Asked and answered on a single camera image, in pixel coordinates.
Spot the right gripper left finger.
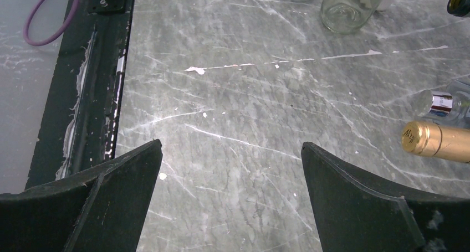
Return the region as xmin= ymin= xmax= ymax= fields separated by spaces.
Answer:
xmin=1 ymin=140 xmax=162 ymax=251

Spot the brown bottle gold foil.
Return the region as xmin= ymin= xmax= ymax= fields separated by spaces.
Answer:
xmin=401 ymin=121 xmax=469 ymax=164

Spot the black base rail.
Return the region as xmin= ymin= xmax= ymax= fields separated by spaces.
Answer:
xmin=26 ymin=0 xmax=135 ymax=188

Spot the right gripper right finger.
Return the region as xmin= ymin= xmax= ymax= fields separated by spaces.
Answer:
xmin=302 ymin=142 xmax=469 ymax=251

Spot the clear bottle dark label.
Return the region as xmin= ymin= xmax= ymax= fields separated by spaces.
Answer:
xmin=320 ymin=0 xmax=382 ymax=34

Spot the blue bottle silver cap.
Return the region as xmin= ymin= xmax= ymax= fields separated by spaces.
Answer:
xmin=412 ymin=80 xmax=469 ymax=128

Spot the green bottle grey cap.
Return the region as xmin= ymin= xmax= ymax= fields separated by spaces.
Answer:
xmin=447 ymin=0 xmax=469 ymax=18

